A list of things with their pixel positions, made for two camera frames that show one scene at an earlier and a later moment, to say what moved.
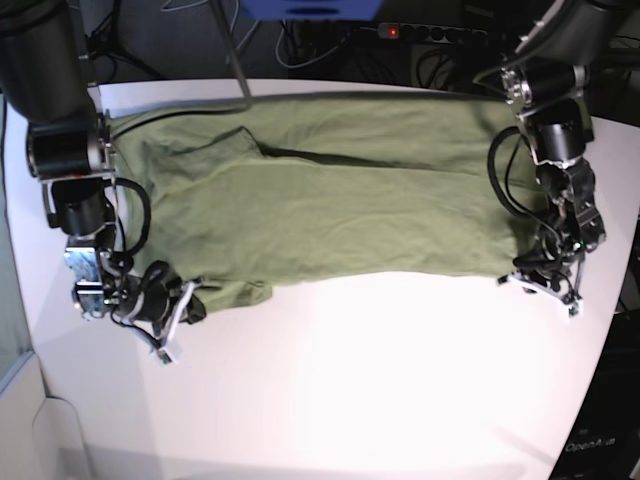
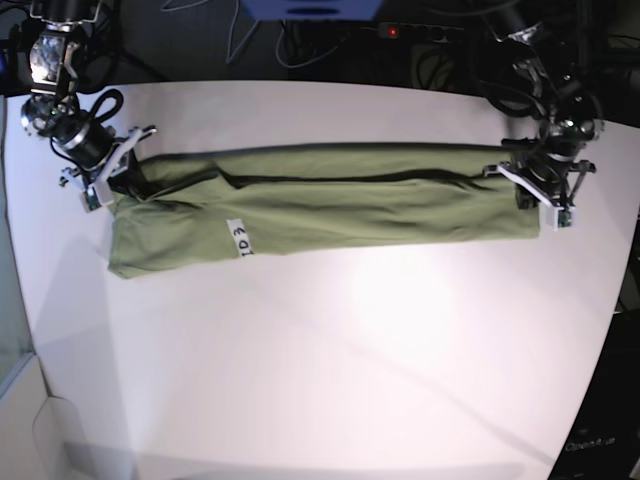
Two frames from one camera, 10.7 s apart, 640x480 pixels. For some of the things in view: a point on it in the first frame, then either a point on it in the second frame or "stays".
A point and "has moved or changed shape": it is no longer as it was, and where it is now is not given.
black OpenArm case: (604, 442) stays
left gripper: (156, 305) → (99, 155)
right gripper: (553, 270) → (551, 177)
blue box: (314, 10) stays
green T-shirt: (225, 196) has moved or changed shape
